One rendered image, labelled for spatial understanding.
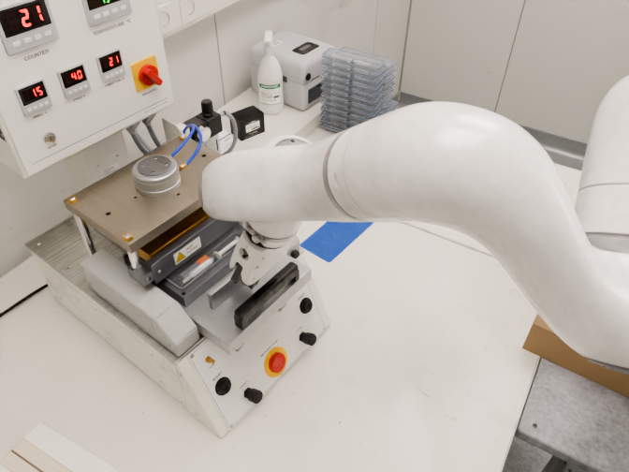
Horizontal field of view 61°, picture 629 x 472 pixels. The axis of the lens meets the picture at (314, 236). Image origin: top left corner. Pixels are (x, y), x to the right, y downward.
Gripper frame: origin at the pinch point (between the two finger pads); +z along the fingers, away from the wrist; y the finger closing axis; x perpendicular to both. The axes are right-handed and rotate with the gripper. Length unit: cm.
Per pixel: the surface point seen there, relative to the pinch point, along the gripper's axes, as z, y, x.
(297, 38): 26, 91, 59
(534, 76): 66, 240, 0
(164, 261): 0.6, -8.9, 11.7
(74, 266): 19.3, -14.6, 29.5
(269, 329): 14.2, 1.9, -7.0
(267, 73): 27, 70, 53
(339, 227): 28, 44, 2
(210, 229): 0.8, 1.7, 11.6
